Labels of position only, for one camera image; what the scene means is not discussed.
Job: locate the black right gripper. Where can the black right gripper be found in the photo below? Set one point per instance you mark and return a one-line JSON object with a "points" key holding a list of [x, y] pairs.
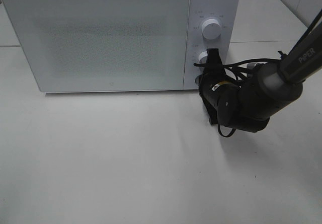
{"points": [[217, 90]]}

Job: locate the white microwave knob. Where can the white microwave knob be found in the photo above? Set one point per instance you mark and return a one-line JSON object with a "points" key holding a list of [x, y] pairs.
{"points": [[211, 28], [202, 58]]}

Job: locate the round door release button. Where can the round door release button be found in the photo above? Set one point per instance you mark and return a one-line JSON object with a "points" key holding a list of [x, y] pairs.
{"points": [[196, 80]]}

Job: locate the white microwave door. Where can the white microwave door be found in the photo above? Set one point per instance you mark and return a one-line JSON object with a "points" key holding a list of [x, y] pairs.
{"points": [[102, 45]]}

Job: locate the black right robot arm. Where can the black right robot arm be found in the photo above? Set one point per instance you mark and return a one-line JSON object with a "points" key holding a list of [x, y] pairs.
{"points": [[244, 95]]}

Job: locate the white microwave oven body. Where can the white microwave oven body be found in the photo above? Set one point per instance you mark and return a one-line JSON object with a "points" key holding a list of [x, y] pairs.
{"points": [[119, 45]]}

